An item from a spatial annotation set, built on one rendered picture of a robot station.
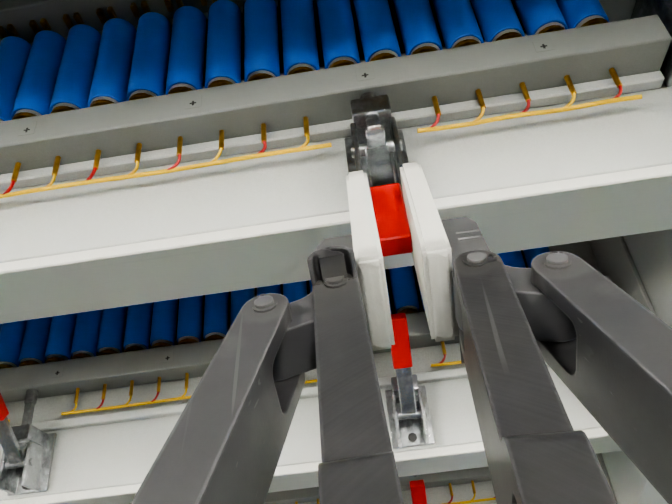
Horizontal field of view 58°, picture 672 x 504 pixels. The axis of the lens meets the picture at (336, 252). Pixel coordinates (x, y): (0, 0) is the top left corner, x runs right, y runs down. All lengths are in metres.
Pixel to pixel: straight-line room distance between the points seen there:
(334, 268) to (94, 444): 0.35
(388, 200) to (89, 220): 0.15
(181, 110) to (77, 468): 0.28
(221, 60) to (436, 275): 0.20
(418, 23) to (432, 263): 0.19
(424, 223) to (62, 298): 0.21
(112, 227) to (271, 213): 0.08
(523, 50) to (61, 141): 0.22
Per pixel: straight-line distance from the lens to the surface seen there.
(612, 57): 0.31
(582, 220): 0.30
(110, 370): 0.47
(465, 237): 0.18
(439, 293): 0.16
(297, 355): 0.15
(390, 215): 0.22
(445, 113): 0.30
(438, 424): 0.43
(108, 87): 0.34
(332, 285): 0.15
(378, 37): 0.32
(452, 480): 0.59
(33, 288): 0.32
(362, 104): 0.28
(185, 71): 0.33
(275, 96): 0.29
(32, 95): 0.36
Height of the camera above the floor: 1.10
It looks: 40 degrees down
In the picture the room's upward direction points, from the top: 11 degrees counter-clockwise
